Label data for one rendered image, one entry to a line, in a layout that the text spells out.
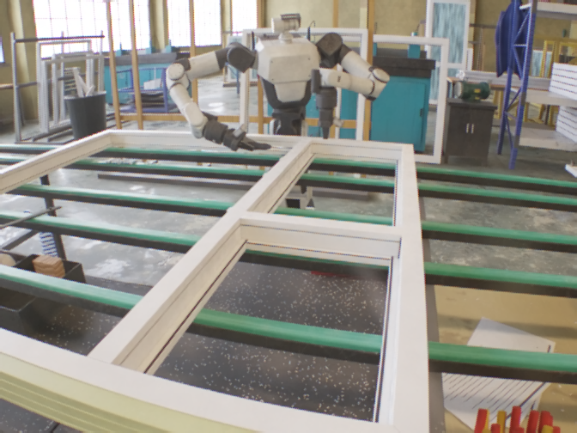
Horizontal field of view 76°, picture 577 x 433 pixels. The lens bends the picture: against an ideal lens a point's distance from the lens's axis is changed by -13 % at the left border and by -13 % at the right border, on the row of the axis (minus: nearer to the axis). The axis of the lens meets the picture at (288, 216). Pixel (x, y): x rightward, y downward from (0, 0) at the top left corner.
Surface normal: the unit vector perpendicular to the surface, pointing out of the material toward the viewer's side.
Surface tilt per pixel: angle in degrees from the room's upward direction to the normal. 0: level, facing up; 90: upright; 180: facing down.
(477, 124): 90
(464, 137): 90
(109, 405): 0
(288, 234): 90
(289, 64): 101
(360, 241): 90
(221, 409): 0
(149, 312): 0
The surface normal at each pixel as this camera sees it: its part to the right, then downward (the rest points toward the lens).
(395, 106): -0.25, 0.39
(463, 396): 0.00, -0.92
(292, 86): 0.20, 0.56
